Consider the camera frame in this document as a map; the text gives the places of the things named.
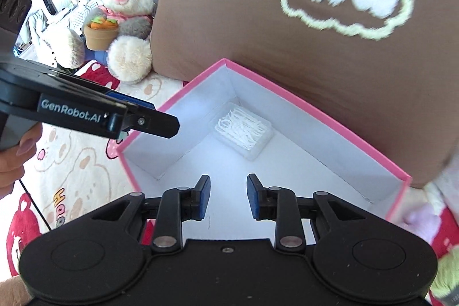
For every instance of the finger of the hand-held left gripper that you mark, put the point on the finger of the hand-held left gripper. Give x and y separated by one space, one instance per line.
157 123
136 101

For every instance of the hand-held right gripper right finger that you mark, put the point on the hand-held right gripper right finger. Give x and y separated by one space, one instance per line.
252 196

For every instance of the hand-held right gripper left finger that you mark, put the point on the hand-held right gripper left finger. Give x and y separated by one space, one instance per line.
204 196

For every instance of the pink cardboard box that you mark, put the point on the pink cardboard box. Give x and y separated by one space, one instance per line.
322 155

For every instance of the green yarn ball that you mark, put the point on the green yarn ball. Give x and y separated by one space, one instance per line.
448 273

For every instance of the person's left hand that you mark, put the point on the person's left hand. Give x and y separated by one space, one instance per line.
10 169

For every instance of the clear pack of cotton swabs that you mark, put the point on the clear pack of cotton swabs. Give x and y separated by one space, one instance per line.
244 130

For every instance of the red bear printed blanket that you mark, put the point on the red bear printed blanket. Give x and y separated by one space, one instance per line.
79 166

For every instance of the brown embroidered cushion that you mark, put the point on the brown embroidered cushion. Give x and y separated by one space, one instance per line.
233 5

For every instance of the purple plush toy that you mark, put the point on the purple plush toy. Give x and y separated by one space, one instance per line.
423 220

